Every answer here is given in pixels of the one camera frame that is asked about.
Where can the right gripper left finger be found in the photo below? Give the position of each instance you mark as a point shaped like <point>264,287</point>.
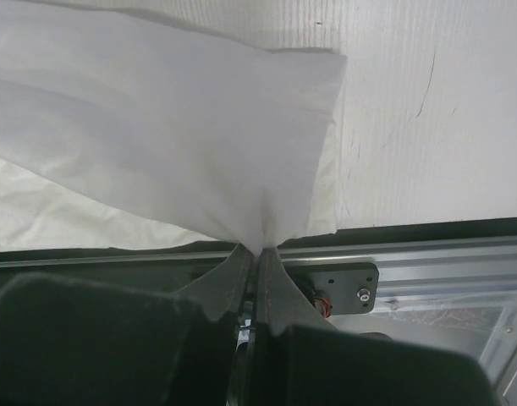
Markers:
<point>205,364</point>

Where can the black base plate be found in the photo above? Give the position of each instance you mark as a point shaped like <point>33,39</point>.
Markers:
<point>365,300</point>

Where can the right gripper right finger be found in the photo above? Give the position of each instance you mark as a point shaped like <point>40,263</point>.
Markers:
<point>280,306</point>

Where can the aluminium rail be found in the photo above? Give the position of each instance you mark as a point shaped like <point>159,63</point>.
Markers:
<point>442,268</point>

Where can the white t shirt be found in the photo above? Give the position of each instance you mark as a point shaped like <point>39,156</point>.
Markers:
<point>169,124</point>

